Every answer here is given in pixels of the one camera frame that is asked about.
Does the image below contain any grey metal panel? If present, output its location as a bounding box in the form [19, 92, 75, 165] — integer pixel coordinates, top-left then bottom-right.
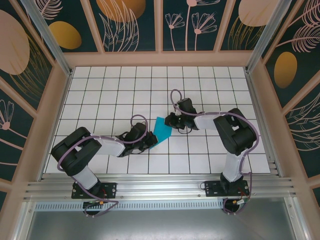
[22, 209, 303, 240]

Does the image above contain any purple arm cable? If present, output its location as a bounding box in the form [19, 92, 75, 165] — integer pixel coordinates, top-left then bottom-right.
[57, 114, 148, 218]
[170, 89, 258, 216]

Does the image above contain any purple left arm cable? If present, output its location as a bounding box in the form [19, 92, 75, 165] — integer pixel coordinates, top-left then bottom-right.
[57, 114, 148, 218]

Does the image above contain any aluminium mounting rail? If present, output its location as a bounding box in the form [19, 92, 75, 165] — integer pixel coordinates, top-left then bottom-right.
[23, 173, 297, 201]

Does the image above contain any blue paper sheet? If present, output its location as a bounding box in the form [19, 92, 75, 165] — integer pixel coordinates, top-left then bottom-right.
[149, 116, 173, 151]

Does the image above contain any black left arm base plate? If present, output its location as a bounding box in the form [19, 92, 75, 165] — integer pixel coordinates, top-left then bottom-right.
[71, 181, 118, 200]

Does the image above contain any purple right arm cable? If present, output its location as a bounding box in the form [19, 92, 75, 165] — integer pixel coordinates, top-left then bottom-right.
[170, 89, 258, 216]

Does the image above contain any aluminium side rail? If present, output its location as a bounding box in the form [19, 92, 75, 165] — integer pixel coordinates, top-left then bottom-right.
[246, 71, 281, 177]

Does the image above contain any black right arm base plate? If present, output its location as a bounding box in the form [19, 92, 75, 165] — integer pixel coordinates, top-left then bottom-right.
[203, 180, 250, 198]

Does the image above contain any slotted grey cable duct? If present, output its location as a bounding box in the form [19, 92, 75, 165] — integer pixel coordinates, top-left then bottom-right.
[34, 199, 226, 211]

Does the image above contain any aluminium corner post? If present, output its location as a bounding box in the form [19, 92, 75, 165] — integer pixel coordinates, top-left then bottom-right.
[245, 0, 292, 75]
[21, 0, 74, 77]

